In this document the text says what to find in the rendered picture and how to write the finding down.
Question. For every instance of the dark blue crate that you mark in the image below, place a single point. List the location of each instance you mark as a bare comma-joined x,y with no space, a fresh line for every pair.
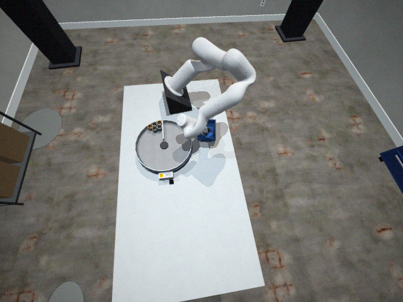
211,135

